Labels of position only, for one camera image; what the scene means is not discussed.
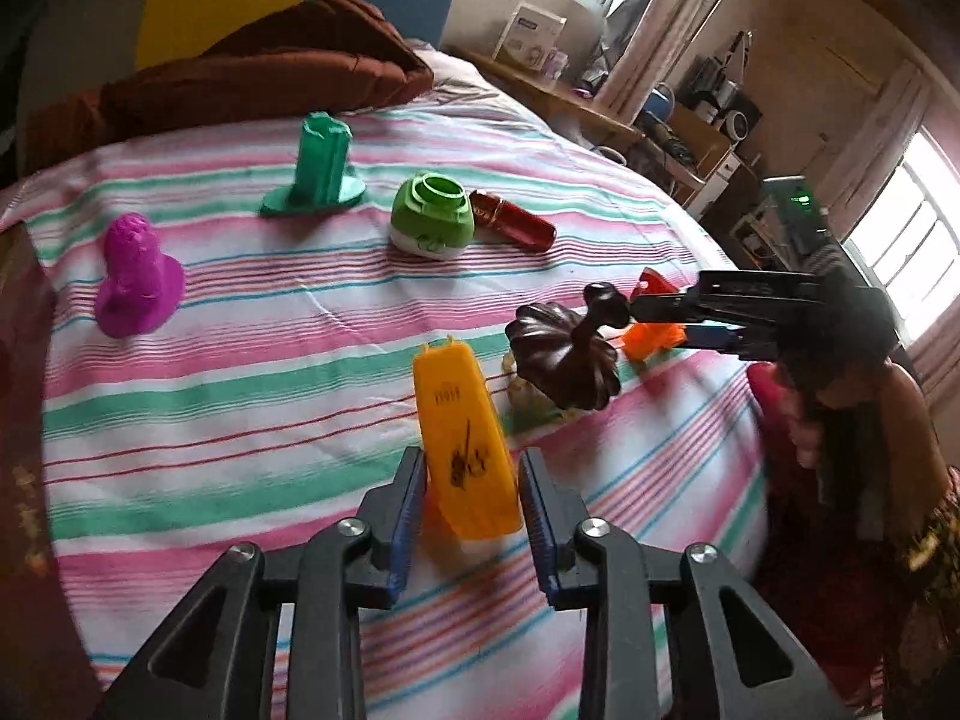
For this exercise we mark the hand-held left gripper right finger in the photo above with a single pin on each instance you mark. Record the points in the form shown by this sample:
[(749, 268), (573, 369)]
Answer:
[(538, 517)]

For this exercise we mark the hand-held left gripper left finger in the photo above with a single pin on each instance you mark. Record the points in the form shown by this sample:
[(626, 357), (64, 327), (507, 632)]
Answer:
[(405, 517)]

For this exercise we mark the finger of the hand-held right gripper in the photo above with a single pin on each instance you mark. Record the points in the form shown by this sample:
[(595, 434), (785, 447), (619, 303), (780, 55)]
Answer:
[(667, 306), (712, 335)]

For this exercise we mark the red plastic block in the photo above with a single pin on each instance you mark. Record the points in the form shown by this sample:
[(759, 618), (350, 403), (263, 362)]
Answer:
[(654, 283)]

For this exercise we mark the yellow plastic piece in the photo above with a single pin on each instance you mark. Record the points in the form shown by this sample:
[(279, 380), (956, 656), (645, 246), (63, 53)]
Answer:
[(457, 420)]

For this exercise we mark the dark brown wooden pumpkin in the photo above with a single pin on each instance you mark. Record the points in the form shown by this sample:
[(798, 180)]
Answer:
[(562, 360)]

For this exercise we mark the green tower figure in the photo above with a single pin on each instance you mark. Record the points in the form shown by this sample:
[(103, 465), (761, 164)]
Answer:
[(322, 157)]

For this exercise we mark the person's right forearm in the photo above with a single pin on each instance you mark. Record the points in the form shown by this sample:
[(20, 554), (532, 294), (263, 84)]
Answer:
[(919, 450)]

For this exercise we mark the person's right hand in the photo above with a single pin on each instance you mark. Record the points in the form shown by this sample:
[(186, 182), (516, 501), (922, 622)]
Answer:
[(810, 424)]

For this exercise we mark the orange cheese-shaped block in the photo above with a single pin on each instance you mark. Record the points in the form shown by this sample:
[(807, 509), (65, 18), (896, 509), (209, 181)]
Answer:
[(652, 339)]

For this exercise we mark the cream soap bar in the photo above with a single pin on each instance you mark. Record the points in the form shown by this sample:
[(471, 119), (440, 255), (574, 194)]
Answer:
[(525, 394)]

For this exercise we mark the dark red cylinder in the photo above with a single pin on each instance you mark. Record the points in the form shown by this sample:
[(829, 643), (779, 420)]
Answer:
[(517, 221)]

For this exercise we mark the pale curtain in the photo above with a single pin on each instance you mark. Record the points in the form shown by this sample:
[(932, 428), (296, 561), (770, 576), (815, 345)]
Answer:
[(870, 142), (660, 30)]

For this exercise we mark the small stereo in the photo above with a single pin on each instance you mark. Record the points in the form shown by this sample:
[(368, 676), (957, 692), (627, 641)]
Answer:
[(739, 120)]

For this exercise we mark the blue round container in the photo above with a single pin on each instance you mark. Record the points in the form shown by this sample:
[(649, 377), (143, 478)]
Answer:
[(660, 103)]

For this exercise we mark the wooden desk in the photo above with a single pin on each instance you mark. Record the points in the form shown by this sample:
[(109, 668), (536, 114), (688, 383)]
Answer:
[(540, 90)]

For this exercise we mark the green round cap toy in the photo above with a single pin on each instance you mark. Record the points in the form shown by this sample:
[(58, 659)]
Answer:
[(431, 217)]

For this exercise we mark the person's red clothing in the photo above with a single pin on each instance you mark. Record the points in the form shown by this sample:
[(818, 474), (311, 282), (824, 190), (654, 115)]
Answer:
[(810, 585)]

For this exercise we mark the white cardboard box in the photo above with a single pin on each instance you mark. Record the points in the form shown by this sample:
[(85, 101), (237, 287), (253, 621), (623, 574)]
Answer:
[(525, 34)]

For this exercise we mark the purple plastic figure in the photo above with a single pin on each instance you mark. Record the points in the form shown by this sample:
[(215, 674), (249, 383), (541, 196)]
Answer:
[(139, 277)]

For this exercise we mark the brown pillow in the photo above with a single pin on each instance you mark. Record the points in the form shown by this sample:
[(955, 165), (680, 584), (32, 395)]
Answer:
[(262, 75)]

